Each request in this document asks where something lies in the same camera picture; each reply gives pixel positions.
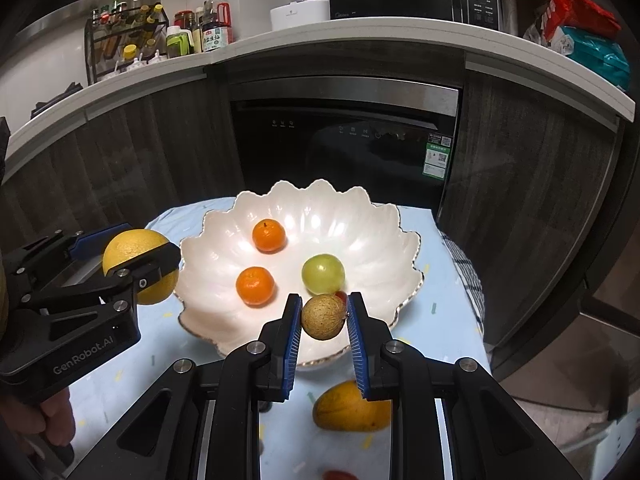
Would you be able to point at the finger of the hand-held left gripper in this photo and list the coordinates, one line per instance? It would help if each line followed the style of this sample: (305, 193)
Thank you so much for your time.
(100, 242)
(150, 267)

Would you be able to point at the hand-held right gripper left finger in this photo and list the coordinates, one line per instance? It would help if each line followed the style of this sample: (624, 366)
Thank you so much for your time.
(291, 345)

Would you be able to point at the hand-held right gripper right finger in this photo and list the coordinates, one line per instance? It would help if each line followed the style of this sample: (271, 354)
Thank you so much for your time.
(357, 345)

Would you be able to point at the large yellow lemon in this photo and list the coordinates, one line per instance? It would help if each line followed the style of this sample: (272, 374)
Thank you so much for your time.
(125, 247)

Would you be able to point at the brown longan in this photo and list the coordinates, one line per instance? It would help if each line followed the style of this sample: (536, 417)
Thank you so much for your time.
(324, 317)

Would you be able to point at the orange mandarin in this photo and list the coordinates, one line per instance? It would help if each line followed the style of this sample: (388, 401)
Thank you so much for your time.
(255, 286)
(269, 236)

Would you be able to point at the green apple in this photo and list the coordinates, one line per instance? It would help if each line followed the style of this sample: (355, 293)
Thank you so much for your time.
(322, 274)

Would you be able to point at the white scalloped bowl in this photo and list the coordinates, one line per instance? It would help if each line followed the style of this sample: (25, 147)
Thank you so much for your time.
(320, 220)

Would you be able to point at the person's left hand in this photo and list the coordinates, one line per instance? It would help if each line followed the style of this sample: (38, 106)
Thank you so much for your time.
(57, 420)

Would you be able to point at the yellow mango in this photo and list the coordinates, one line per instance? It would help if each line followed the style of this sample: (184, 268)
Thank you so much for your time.
(345, 410)

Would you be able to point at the light blue printed tablecloth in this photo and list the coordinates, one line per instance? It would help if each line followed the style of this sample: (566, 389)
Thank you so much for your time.
(440, 340)

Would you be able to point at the dark wood cabinet door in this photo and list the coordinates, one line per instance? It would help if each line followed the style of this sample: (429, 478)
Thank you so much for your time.
(165, 150)
(45, 175)
(525, 200)

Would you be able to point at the checked fringed cloth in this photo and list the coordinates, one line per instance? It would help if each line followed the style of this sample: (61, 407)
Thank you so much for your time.
(467, 275)

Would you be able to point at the red date right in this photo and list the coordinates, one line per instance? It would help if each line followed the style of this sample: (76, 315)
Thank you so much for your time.
(340, 475)

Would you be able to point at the gas stove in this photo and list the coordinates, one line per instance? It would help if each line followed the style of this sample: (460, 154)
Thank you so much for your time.
(55, 100)

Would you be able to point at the yellow cap bottle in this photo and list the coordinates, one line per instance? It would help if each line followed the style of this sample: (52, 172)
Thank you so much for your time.
(129, 54)

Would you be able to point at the built-in black dishwasher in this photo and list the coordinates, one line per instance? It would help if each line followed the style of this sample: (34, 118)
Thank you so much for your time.
(340, 135)

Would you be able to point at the green jug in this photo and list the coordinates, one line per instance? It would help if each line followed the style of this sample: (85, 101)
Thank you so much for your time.
(178, 42)

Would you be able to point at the red cap jar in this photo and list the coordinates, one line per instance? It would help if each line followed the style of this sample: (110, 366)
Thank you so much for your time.
(184, 19)

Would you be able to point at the soy sauce bottle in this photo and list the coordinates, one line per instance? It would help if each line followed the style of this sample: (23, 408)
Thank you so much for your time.
(217, 30)

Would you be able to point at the white box appliance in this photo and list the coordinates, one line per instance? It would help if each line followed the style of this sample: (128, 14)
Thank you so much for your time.
(300, 16)

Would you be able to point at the white kitchen counter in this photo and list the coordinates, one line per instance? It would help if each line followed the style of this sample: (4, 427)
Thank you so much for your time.
(350, 35)

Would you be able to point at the green plastic bag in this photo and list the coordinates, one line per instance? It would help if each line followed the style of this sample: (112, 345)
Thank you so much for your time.
(595, 60)

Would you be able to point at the red plastic bag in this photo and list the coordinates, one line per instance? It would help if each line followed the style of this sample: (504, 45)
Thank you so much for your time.
(580, 12)

